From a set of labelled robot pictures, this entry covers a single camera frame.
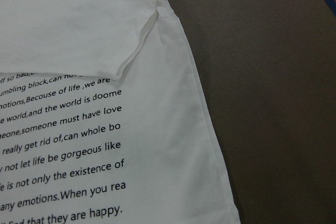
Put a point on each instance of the white long-sleeve printed shirt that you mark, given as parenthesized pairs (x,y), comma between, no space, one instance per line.
(103,117)

